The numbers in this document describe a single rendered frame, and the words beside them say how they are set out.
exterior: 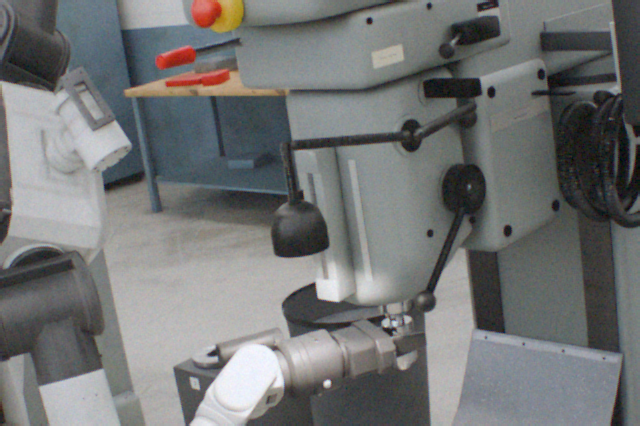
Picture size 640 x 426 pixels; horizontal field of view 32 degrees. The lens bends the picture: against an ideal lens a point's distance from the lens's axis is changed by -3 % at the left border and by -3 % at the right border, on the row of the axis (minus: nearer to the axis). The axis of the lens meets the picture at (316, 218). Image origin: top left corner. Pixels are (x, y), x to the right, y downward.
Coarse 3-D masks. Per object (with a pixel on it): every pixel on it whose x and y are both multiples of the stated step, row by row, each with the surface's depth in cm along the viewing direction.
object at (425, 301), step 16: (448, 176) 157; (464, 176) 157; (480, 176) 159; (448, 192) 157; (464, 192) 157; (480, 192) 159; (448, 208) 159; (464, 208) 157; (448, 240) 156; (448, 256) 155; (432, 272) 155; (432, 288) 153; (416, 304) 153; (432, 304) 152
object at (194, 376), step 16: (208, 352) 207; (176, 368) 205; (192, 368) 204; (208, 368) 202; (192, 384) 203; (208, 384) 200; (192, 400) 205; (288, 400) 197; (304, 400) 200; (192, 416) 206; (272, 416) 194; (288, 416) 197; (304, 416) 200
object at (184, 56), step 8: (232, 40) 155; (240, 40) 156; (184, 48) 149; (192, 48) 150; (200, 48) 151; (208, 48) 152; (216, 48) 153; (224, 48) 154; (160, 56) 147; (168, 56) 147; (176, 56) 148; (184, 56) 149; (192, 56) 149; (160, 64) 147; (168, 64) 147; (176, 64) 148; (184, 64) 149
